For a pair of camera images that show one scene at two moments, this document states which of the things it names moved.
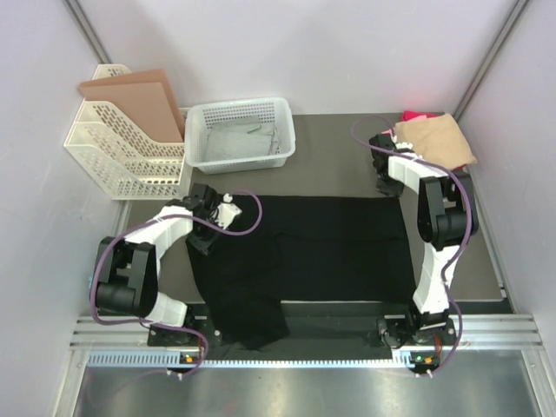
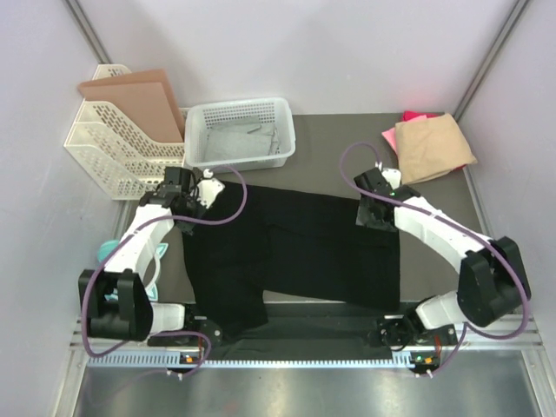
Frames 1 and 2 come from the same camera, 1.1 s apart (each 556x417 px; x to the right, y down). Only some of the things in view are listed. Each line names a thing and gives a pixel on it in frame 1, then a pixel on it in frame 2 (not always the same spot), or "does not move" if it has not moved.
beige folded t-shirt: x=440 y=140 does not move
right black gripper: x=387 y=189 -> x=365 y=218
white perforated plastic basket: x=241 y=135 does not move
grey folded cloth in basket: x=241 y=141 does not move
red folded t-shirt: x=407 y=115 does not move
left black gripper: x=204 y=248 -> x=201 y=207
